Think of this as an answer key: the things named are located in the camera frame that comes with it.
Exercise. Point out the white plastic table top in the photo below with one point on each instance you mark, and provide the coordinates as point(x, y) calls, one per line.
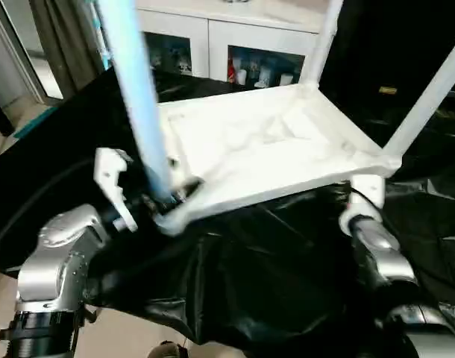
point(268, 156)

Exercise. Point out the white plastic table leg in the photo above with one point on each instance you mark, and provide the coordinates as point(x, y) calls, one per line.
point(324, 48)
point(138, 93)
point(425, 97)

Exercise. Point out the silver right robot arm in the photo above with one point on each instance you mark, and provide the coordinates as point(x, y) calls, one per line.
point(384, 253)

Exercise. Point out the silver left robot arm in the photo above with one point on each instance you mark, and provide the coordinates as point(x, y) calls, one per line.
point(56, 268)

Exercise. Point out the black plastic mat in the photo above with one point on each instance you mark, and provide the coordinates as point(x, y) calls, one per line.
point(250, 279)

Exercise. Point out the black stand leg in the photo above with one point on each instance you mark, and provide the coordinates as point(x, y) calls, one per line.
point(90, 315)

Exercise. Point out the light blue patterned strip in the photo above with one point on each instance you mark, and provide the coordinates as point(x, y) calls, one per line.
point(100, 56)

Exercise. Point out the white glass-door cabinet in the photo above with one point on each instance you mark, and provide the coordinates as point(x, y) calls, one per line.
point(201, 22)

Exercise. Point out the grey-brown curtain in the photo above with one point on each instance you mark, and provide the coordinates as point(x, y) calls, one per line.
point(63, 48)

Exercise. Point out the black box with yellow label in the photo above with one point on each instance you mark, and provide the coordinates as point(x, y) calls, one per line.
point(380, 44)

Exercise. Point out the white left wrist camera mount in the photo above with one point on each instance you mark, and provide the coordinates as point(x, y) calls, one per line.
point(108, 168)

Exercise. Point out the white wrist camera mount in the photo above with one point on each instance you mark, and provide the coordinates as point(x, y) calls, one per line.
point(369, 188)
point(108, 168)

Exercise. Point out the teal plastic frame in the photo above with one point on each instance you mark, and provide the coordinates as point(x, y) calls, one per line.
point(33, 123)

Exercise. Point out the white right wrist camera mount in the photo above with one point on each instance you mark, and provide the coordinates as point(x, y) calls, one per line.
point(369, 188)

